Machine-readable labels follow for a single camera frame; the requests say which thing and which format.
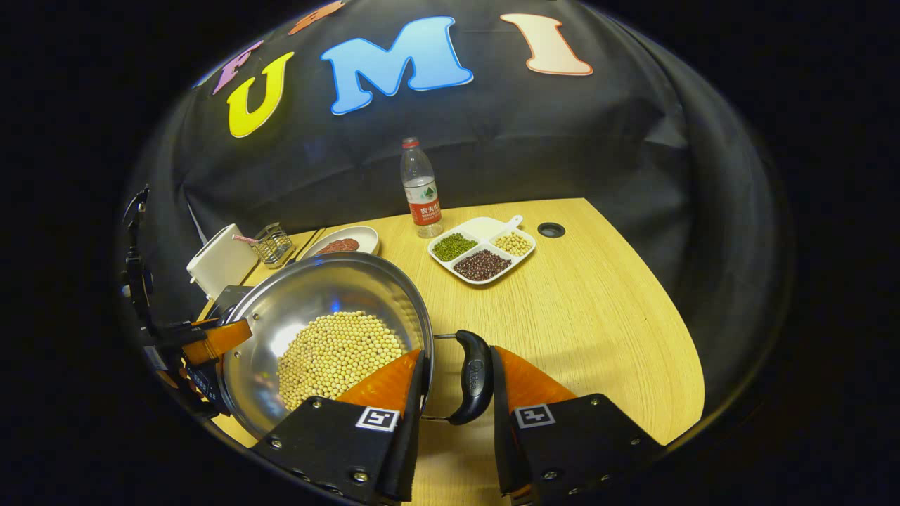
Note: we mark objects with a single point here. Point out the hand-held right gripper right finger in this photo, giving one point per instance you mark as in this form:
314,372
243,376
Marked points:
503,436

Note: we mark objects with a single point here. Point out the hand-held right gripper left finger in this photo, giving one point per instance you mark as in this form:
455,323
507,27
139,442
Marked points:
411,457

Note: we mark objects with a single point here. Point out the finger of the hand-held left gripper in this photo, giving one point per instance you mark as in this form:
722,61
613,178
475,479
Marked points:
221,339

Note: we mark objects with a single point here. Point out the black induction cooktop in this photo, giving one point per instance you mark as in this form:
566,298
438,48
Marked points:
228,299

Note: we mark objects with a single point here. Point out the white toaster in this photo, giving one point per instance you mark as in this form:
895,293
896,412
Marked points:
221,263

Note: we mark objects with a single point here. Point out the pink stick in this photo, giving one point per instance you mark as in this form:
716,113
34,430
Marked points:
245,239

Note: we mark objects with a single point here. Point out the pile of soybeans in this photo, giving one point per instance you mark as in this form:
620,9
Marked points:
330,358

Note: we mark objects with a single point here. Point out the brown meat pieces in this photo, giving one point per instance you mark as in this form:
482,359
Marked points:
337,246

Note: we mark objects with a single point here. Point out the pile of dark red beans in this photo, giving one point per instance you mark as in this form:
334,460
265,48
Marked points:
482,266

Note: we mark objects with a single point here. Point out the white oval plate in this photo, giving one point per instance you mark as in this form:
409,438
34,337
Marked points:
365,239

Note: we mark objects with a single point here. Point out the small pile of yellow beans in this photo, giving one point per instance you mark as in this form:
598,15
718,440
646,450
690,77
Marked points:
513,244

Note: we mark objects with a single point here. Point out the pile of green mung beans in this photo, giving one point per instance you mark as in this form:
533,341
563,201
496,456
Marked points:
453,247

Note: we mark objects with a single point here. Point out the white divided dish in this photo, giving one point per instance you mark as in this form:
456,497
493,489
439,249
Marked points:
481,228

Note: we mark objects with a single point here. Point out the clear plastic water bottle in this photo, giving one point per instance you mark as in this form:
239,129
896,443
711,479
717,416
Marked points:
422,197

